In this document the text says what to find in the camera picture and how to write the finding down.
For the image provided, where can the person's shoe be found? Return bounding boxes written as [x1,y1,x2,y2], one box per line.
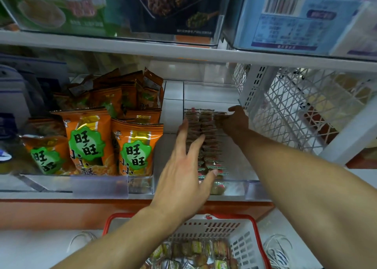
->
[66,231,98,254]
[262,233,295,269]

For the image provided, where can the person's left hand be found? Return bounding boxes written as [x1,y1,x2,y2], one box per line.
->
[148,119,225,225]

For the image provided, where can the group of orange snack bags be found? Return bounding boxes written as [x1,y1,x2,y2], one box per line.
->
[20,67,166,177]

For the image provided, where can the person's left forearm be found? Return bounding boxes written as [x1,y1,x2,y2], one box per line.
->
[53,210,178,269]

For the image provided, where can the person's right hand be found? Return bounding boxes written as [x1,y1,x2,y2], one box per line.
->
[221,105,251,144]

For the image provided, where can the pile of small snack packets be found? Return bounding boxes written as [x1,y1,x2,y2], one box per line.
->
[141,238,239,269]

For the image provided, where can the row of small snack packets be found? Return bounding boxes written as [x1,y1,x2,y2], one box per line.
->
[184,108,227,196]

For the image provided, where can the person's right forearm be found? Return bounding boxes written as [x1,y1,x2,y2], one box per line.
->
[236,130,377,269]

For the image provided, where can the clear plastic shelf front guard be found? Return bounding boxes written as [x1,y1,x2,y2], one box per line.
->
[0,173,155,197]

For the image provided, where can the orange shelf base panel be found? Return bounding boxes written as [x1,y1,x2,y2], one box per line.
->
[0,199,275,230]

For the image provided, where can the white perforated side panel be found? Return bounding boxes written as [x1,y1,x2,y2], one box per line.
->
[231,63,377,161]

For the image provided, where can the white basket with red rim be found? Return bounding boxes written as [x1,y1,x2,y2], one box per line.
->
[103,213,272,269]

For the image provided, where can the white metal shelf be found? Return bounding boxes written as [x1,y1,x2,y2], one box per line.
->
[0,0,377,203]

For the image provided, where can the green white product box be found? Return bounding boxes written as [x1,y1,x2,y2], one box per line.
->
[0,0,124,37]

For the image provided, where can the blue product box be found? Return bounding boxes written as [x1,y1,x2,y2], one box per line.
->
[227,0,366,57]

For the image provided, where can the black product box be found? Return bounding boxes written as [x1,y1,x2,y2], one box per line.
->
[121,0,225,46]

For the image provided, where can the person's right shoe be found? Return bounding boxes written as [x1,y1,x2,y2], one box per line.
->
[262,233,295,269]

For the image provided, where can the person's left shoe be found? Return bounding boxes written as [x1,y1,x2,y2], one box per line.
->
[66,231,98,254]

